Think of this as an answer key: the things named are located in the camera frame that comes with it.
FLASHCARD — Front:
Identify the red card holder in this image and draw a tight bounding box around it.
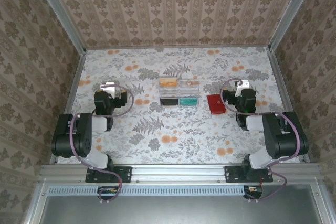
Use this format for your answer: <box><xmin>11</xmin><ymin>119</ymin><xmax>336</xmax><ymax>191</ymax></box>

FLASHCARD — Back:
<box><xmin>206</xmin><ymin>94</ymin><xmax>227</xmax><ymax>116</ymax></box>

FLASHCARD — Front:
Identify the clear acrylic card organizer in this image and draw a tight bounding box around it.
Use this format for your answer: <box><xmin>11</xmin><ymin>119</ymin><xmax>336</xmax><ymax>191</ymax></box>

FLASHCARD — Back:
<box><xmin>159</xmin><ymin>76</ymin><xmax>201</xmax><ymax>108</ymax></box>

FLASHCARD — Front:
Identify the stack of teal cards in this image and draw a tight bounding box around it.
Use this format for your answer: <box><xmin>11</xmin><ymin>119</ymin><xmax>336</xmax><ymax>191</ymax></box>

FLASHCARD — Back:
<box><xmin>179</xmin><ymin>98</ymin><xmax>198</xmax><ymax>106</ymax></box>

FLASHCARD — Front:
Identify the stack of black cards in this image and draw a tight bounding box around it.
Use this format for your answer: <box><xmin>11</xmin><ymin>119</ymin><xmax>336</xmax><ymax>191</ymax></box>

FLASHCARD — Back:
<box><xmin>160</xmin><ymin>98</ymin><xmax>180</xmax><ymax>107</ymax></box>

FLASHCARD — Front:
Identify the stack of gold cards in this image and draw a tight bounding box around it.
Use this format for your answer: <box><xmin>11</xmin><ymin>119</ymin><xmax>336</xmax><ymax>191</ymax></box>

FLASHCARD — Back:
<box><xmin>159</xmin><ymin>77</ymin><xmax>180</xmax><ymax>88</ymax></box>

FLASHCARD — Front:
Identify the black connector box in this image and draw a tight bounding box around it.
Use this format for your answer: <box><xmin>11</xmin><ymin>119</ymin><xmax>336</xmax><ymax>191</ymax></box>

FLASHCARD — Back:
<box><xmin>243</xmin><ymin>185</ymin><xmax>264</xmax><ymax>200</ymax></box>
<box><xmin>97</xmin><ymin>186</ymin><xmax>122</xmax><ymax>200</ymax></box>

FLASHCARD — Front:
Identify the grey steel panel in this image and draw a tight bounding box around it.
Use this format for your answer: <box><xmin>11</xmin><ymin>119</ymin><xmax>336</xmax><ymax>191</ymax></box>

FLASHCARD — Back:
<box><xmin>25</xmin><ymin>179</ymin><xmax>336</xmax><ymax>224</ymax></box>

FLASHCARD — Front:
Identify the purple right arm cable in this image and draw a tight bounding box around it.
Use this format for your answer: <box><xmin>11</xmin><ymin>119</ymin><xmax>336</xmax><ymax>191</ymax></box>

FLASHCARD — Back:
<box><xmin>219</xmin><ymin>78</ymin><xmax>302</xmax><ymax>203</ymax></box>

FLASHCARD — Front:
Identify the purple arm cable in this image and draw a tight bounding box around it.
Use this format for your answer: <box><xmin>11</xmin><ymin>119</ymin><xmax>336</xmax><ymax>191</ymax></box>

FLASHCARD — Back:
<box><xmin>69</xmin><ymin>83</ymin><xmax>135</xmax><ymax>205</ymax></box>
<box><xmin>219</xmin><ymin>78</ymin><xmax>302</xmax><ymax>203</ymax></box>

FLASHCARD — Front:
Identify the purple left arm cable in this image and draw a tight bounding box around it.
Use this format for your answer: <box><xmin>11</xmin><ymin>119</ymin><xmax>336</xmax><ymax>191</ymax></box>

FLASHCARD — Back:
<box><xmin>69</xmin><ymin>83</ymin><xmax>135</xmax><ymax>205</ymax></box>

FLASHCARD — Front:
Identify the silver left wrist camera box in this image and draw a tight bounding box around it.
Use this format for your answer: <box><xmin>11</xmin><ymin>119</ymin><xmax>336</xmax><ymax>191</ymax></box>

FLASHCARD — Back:
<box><xmin>100</xmin><ymin>82</ymin><xmax>117</xmax><ymax>95</ymax></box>

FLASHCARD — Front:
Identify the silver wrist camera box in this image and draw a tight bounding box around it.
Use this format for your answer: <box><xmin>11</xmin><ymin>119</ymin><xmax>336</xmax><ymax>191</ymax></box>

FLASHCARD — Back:
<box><xmin>234</xmin><ymin>79</ymin><xmax>249</xmax><ymax>98</ymax></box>
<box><xmin>100</xmin><ymin>82</ymin><xmax>117</xmax><ymax>95</ymax></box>

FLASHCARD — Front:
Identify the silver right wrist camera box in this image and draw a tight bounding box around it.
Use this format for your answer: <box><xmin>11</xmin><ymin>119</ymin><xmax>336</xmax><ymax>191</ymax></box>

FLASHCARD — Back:
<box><xmin>234</xmin><ymin>79</ymin><xmax>249</xmax><ymax>98</ymax></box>

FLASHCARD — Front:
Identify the aluminium side rail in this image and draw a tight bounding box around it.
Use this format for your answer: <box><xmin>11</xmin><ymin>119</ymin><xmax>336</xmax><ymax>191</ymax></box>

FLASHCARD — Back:
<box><xmin>49</xmin><ymin>49</ymin><xmax>88</xmax><ymax>164</ymax></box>
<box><xmin>267</xmin><ymin>48</ymin><xmax>312</xmax><ymax>164</ymax></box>

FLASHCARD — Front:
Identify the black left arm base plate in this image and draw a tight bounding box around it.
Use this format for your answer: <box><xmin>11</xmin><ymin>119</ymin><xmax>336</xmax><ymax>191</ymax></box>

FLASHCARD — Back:
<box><xmin>85</xmin><ymin>165</ymin><xmax>132</xmax><ymax>184</ymax></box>

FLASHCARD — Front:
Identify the thin aluminium wall rail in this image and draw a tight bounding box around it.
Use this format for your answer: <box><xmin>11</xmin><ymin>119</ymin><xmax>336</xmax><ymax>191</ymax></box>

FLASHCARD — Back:
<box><xmin>84</xmin><ymin>45</ymin><xmax>271</xmax><ymax>50</ymax></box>

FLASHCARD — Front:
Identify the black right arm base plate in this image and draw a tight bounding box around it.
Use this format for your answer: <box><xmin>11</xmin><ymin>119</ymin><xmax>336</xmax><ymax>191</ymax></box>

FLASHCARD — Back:
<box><xmin>224</xmin><ymin>165</ymin><xmax>274</xmax><ymax>184</ymax></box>

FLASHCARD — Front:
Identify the aluminium corner post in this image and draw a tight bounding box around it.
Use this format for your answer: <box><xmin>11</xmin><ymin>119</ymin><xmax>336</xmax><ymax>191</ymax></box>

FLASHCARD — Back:
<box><xmin>30</xmin><ymin>0</ymin><xmax>87</xmax><ymax>55</ymax></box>
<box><xmin>267</xmin><ymin>0</ymin><xmax>320</xmax><ymax>52</ymax></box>

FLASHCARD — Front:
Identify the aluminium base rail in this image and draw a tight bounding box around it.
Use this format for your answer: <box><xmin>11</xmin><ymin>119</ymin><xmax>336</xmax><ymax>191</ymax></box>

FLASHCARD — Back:
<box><xmin>39</xmin><ymin>163</ymin><xmax>322</xmax><ymax>184</ymax></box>

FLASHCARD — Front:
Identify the grey slotted cable duct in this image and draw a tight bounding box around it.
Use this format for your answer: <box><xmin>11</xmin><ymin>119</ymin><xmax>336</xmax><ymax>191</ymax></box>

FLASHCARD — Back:
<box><xmin>48</xmin><ymin>185</ymin><xmax>264</xmax><ymax>197</ymax></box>

